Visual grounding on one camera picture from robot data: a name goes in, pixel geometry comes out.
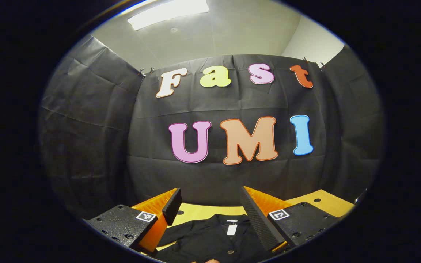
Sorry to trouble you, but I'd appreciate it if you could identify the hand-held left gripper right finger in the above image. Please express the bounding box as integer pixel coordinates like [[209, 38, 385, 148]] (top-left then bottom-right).
[[239, 186, 341, 253]]

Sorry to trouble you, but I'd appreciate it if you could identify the black buttoned jacket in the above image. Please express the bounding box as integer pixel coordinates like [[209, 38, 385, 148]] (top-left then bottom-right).
[[154, 214, 274, 263]]

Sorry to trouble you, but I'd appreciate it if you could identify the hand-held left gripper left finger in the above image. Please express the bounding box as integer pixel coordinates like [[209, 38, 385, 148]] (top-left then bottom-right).
[[84, 188, 182, 256]]

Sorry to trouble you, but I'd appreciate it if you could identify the black backdrop cloth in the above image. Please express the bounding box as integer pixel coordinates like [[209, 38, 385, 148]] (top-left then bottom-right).
[[39, 35, 384, 220]]

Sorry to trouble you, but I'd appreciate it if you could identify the ceiling light panel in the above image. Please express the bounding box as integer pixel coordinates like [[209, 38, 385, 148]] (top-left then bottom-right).
[[127, 0, 209, 31]]

